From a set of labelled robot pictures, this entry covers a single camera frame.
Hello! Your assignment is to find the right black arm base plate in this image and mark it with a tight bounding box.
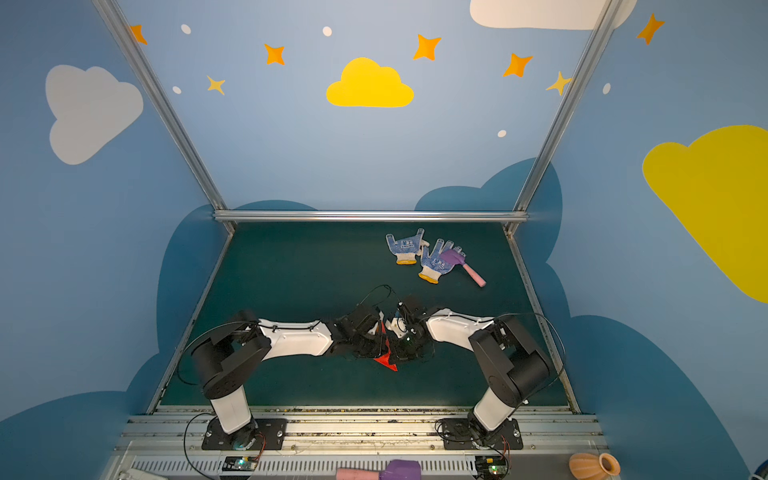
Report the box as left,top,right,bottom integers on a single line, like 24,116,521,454
435,418,524,451

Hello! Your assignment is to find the left aluminium frame post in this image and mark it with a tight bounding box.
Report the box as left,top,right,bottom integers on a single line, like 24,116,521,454
92,0,228,213

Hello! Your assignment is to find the left blue dotted work glove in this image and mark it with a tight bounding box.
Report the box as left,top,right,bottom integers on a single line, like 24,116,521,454
385,228,429,265

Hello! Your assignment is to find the purple pink brush on table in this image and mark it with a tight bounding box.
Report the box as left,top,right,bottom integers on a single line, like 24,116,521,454
440,249,487,288

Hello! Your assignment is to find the right green circuit board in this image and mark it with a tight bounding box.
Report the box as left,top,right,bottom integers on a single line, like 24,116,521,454
474,455,509,480

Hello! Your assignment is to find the green circuit board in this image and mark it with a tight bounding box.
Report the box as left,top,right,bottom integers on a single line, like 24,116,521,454
222,456,260,472
474,455,509,480

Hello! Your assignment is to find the red square paper sheet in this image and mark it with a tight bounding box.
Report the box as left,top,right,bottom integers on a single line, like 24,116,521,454
374,322,398,372

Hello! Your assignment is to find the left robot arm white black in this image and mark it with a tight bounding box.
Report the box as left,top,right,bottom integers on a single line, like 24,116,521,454
187,304,387,435

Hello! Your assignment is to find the blue dotted work glove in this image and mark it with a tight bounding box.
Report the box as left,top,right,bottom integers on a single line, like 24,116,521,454
385,228,429,265
418,238,465,284

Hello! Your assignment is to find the aluminium frame post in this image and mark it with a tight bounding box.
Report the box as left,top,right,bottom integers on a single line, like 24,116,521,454
92,0,228,213
504,0,624,240

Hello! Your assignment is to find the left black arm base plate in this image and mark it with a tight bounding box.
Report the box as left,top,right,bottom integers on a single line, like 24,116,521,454
201,417,287,452

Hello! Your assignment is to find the right aluminium frame post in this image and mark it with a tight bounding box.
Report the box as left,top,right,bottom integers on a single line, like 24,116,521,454
504,0,624,240

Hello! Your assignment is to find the pink purple brush front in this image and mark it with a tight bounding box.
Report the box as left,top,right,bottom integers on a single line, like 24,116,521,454
335,460,422,480

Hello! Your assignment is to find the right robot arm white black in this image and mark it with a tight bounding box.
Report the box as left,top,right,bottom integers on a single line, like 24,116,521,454
384,301,555,434

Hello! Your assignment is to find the front aluminium rail base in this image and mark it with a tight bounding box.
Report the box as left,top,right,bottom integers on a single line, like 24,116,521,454
101,405,609,479

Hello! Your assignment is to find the left green circuit board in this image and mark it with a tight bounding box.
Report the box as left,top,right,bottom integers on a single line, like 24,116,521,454
222,456,260,472

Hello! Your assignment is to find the terracotta ribbed vase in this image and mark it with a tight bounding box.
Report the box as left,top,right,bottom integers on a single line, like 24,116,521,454
568,453,621,480

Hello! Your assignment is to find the rear aluminium frame bar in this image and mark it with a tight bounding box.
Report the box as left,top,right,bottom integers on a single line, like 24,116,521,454
214,210,528,223

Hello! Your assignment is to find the right blue dotted work glove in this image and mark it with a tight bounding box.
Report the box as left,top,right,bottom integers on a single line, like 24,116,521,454
418,238,465,284

